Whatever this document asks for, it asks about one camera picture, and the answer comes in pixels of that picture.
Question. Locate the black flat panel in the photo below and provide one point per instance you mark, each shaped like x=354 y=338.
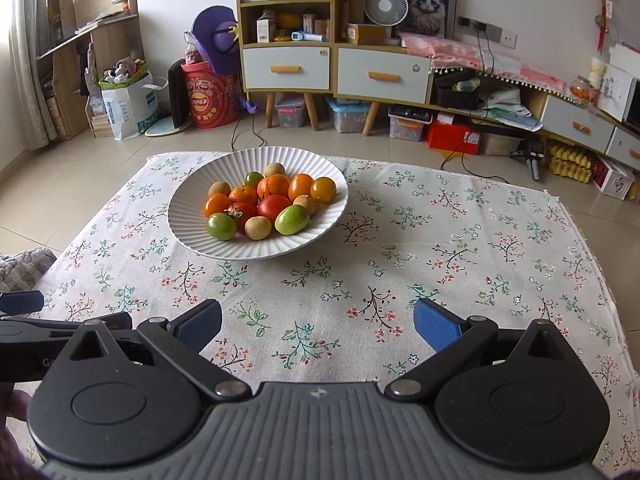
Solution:
x=177 y=95

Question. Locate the red snack bucket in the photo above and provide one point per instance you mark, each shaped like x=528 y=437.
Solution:
x=210 y=100

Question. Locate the white patterned box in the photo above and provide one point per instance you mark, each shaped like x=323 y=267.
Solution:
x=615 y=180

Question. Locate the wooden bookshelf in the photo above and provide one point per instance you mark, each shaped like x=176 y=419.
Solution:
x=117 y=45

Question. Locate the white carton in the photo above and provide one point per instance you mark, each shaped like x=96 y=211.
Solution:
x=266 y=29

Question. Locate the small orange mandarin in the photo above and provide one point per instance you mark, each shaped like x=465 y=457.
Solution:
x=243 y=195

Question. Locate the pale round board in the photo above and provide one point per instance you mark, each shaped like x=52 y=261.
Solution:
x=165 y=129

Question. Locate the black handheld tool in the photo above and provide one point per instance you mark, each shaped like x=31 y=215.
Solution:
x=532 y=155

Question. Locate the floral tablecloth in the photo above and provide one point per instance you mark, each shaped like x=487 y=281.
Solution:
x=425 y=260

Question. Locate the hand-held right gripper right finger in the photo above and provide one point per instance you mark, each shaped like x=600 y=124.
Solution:
x=440 y=326

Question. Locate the yellow round container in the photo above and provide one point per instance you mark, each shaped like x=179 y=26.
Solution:
x=289 y=21

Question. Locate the blue lidded storage box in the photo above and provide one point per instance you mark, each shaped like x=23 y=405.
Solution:
x=347 y=116

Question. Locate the framed cat picture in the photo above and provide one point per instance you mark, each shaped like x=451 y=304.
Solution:
x=427 y=5

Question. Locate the yellow egg trays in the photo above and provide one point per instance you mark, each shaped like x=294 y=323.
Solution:
x=572 y=160

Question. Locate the clear storage box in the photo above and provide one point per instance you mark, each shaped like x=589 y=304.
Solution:
x=291 y=112

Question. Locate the pink cloth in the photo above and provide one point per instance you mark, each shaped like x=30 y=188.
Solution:
x=470 y=55

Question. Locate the red box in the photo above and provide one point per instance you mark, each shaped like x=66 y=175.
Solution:
x=452 y=139

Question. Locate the black lidded storage box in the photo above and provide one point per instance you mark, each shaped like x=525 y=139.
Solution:
x=410 y=124

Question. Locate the long wooden bench white drawers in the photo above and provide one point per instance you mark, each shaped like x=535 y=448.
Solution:
x=577 y=124

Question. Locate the white paper bag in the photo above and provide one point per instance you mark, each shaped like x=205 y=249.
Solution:
x=130 y=107

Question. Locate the small green tomato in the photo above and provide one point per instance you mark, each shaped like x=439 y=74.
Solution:
x=253 y=178

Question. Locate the white drawing board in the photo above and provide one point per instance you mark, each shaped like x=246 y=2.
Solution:
x=617 y=85

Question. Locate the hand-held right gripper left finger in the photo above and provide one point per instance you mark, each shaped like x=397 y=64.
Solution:
x=197 y=326

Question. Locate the red tomato with green stem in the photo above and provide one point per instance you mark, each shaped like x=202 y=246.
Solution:
x=245 y=214

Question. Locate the tall wooden cabinet white drawer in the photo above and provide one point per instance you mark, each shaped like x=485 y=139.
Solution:
x=285 y=67

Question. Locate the green-orange tomato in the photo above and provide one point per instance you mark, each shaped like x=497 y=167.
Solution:
x=323 y=189

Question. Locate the wall socket strip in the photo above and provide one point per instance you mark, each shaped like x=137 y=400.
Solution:
x=487 y=31

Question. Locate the person's left hand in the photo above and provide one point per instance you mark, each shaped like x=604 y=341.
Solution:
x=17 y=406

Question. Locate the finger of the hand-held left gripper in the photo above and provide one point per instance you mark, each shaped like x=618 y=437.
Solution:
x=22 y=302
x=55 y=326

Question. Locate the cardboard box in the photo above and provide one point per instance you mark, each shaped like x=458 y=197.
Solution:
x=366 y=34

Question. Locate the small white desk fan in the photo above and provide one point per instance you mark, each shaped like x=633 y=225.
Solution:
x=384 y=6

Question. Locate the low wooden cabinet white drawer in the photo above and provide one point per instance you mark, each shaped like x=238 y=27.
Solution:
x=382 y=74

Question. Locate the brown longan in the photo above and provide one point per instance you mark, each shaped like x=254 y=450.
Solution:
x=219 y=189
x=304 y=205
x=260 y=225
x=274 y=169

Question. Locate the beige curtain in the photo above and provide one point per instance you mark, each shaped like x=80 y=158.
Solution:
x=30 y=60

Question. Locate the orange tomato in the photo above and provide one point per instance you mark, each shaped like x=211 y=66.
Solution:
x=218 y=204
x=300 y=185

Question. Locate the green jujube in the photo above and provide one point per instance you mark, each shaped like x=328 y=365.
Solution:
x=291 y=219
x=221 y=225

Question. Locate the orange glass jar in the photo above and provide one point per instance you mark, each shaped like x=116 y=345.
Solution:
x=584 y=89

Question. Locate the large orange mandarin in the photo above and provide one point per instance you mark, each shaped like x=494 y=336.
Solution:
x=273 y=186

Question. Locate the plush toys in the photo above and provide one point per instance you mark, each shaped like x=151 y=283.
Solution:
x=122 y=70

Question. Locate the grey quilted cushion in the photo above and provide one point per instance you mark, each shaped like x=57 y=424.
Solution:
x=22 y=270

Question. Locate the purple plush toy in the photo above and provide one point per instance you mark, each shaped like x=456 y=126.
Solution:
x=215 y=35

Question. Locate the white blue thermometer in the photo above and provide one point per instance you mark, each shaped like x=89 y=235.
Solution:
x=306 y=37

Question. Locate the white ribbed plate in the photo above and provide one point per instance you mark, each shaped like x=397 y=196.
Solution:
x=250 y=247

